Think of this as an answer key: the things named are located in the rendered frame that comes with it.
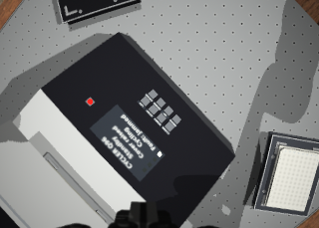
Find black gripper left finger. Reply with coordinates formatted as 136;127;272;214
58;201;144;228

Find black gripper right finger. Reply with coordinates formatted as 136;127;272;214
144;202;219;228

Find grey flat base plate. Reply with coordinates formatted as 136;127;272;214
0;0;319;228

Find white rectangular well plate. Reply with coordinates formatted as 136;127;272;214
264;144;319;211

